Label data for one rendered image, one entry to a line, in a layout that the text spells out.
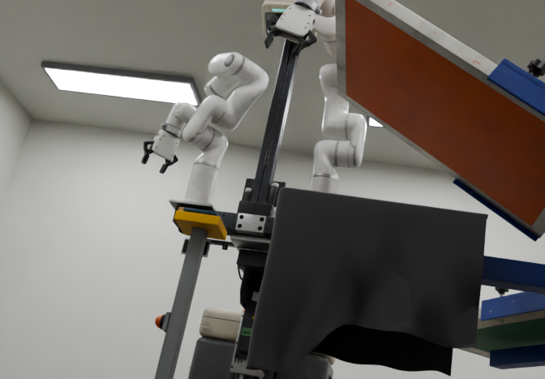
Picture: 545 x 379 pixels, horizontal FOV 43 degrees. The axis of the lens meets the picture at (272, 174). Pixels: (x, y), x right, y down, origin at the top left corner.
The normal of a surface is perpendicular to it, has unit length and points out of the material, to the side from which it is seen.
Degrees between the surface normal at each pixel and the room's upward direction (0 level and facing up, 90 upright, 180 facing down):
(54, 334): 90
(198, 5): 180
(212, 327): 90
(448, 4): 180
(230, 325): 90
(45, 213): 90
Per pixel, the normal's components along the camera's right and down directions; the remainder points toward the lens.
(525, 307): -0.90, -0.32
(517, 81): -0.10, -0.42
